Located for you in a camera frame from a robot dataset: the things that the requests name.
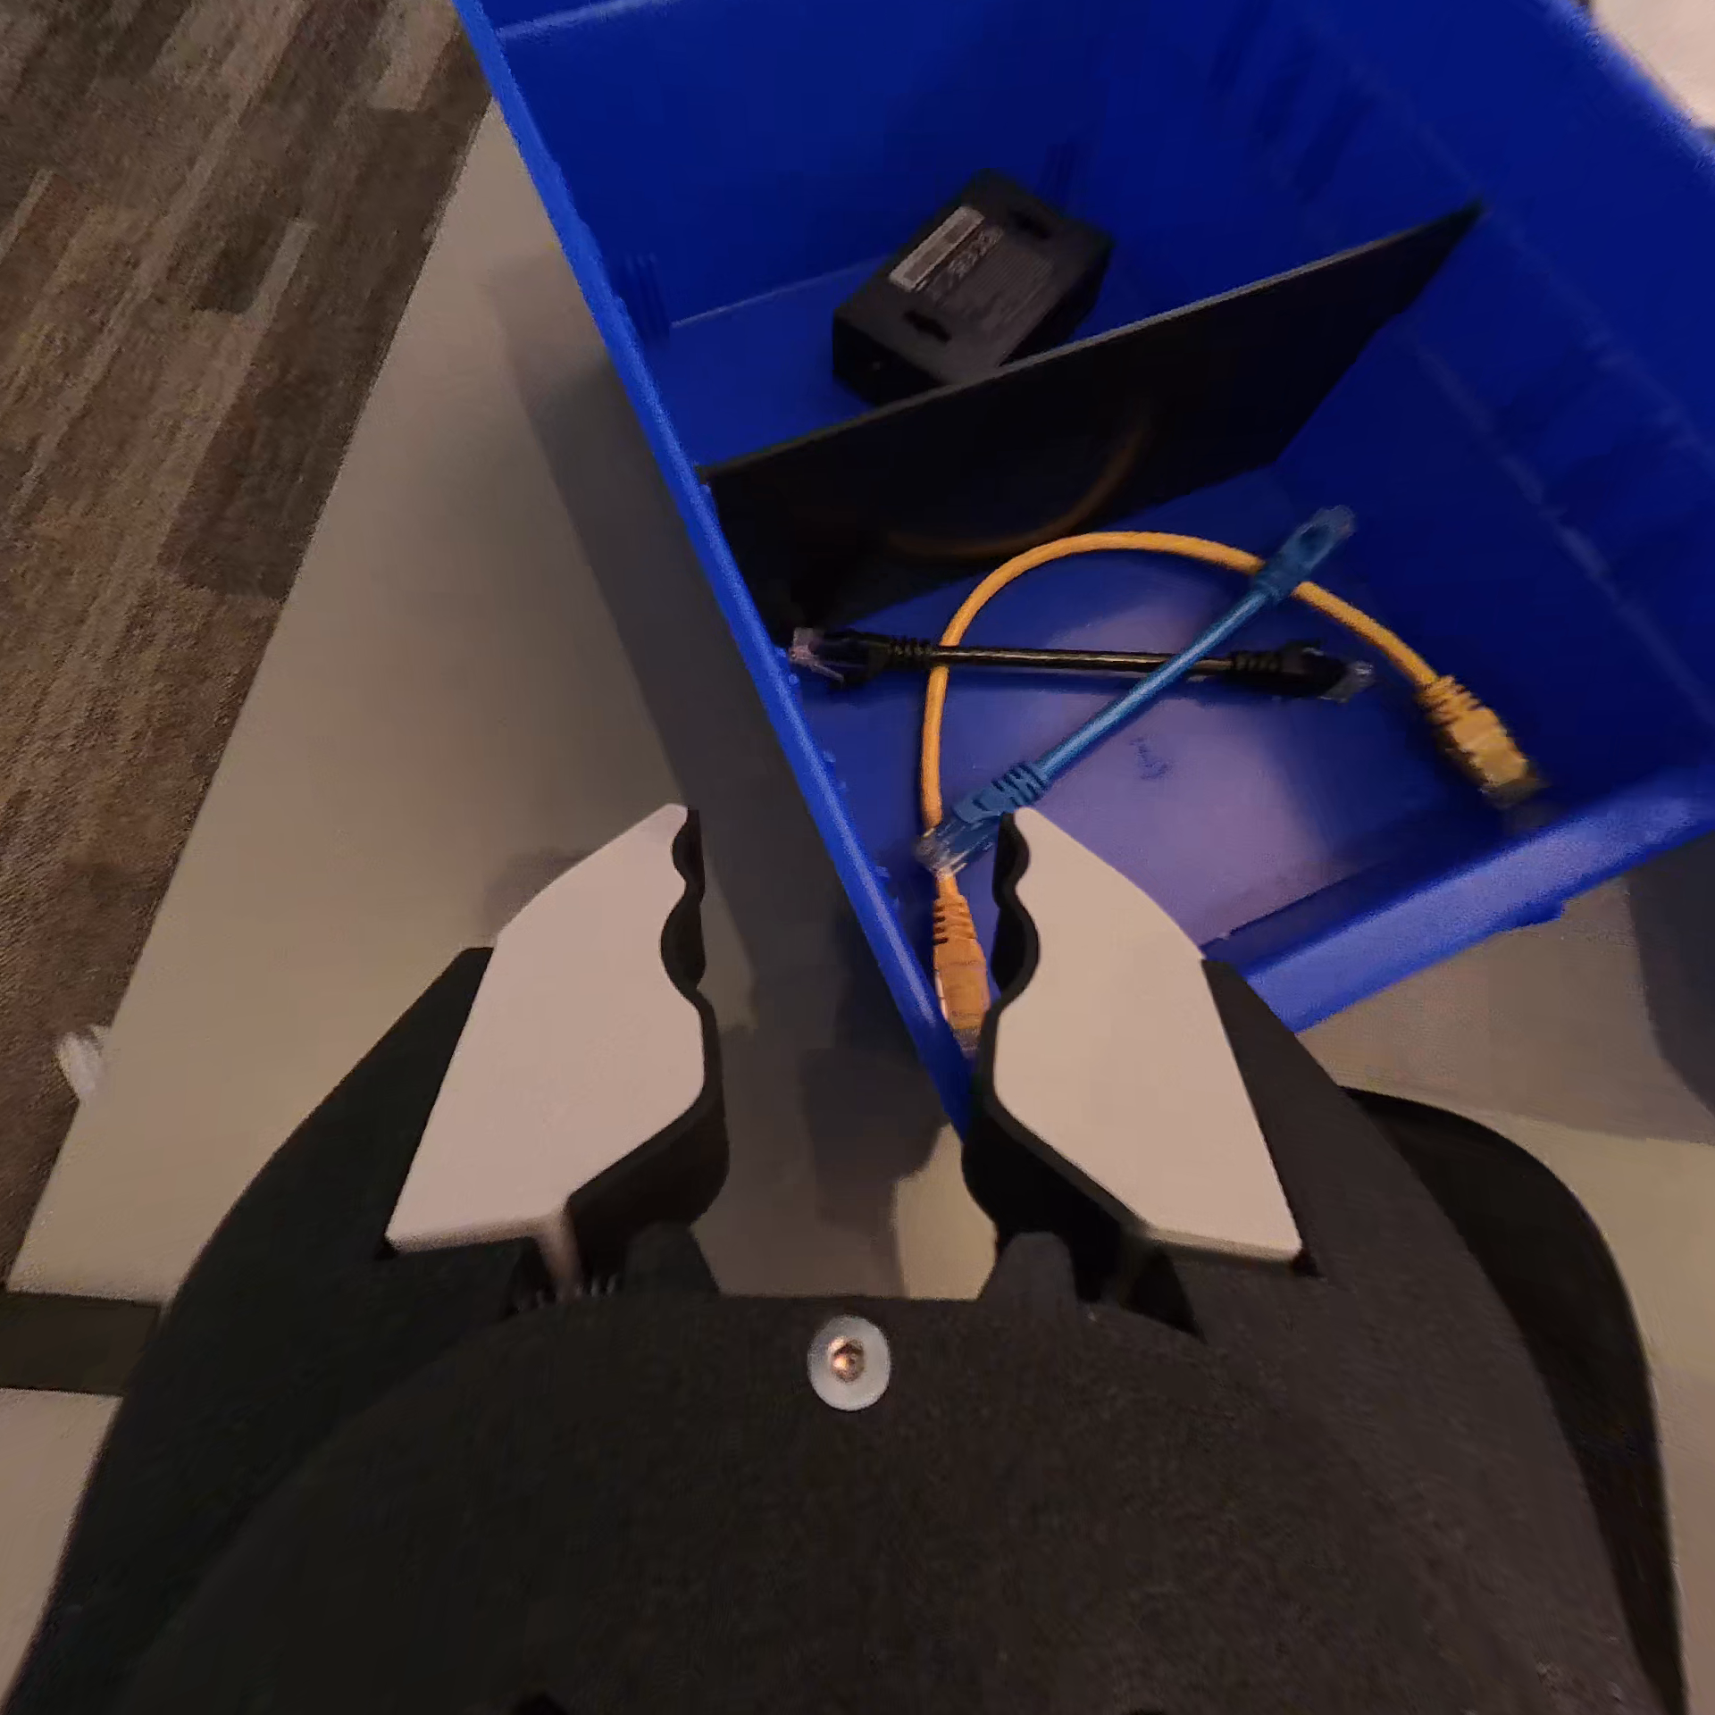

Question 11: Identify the black network switch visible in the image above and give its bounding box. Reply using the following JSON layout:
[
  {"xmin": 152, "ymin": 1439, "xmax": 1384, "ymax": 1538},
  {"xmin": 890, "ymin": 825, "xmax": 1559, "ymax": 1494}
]
[{"xmin": 827, "ymin": 172, "xmax": 1117, "ymax": 408}]

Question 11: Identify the black ethernet cable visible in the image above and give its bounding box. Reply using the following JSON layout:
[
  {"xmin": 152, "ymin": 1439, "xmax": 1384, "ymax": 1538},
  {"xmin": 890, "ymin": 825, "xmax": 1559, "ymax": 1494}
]
[{"xmin": 783, "ymin": 621, "xmax": 1375, "ymax": 707}]

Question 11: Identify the black textured pad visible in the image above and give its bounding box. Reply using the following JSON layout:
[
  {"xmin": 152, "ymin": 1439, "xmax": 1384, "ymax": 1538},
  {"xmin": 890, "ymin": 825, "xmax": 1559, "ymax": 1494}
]
[{"xmin": 1342, "ymin": 1086, "xmax": 1689, "ymax": 1715}]

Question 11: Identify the yellow ethernet cable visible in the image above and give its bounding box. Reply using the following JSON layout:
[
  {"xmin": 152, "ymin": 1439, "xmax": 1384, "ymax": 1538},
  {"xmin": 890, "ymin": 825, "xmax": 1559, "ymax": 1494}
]
[{"xmin": 918, "ymin": 532, "xmax": 1552, "ymax": 1041}]

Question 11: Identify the blue plastic bin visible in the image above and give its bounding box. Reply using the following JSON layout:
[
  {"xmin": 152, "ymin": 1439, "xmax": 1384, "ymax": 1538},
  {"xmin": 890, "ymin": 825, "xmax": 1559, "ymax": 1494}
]
[{"xmin": 451, "ymin": 0, "xmax": 1715, "ymax": 1125}]

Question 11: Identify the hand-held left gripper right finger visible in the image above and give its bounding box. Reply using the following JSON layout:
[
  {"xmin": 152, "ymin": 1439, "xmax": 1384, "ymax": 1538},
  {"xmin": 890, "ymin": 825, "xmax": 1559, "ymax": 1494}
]
[{"xmin": 958, "ymin": 812, "xmax": 1305, "ymax": 1306}]

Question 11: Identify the blue ethernet cable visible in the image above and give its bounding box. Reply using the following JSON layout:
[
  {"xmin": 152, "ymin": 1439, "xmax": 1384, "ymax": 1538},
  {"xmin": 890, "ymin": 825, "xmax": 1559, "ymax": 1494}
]
[{"xmin": 918, "ymin": 508, "xmax": 1359, "ymax": 876}]

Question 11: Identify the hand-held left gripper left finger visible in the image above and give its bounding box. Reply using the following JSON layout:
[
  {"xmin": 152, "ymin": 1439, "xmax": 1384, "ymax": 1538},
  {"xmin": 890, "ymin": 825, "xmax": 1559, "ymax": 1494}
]
[{"xmin": 387, "ymin": 806, "xmax": 731, "ymax": 1293}]

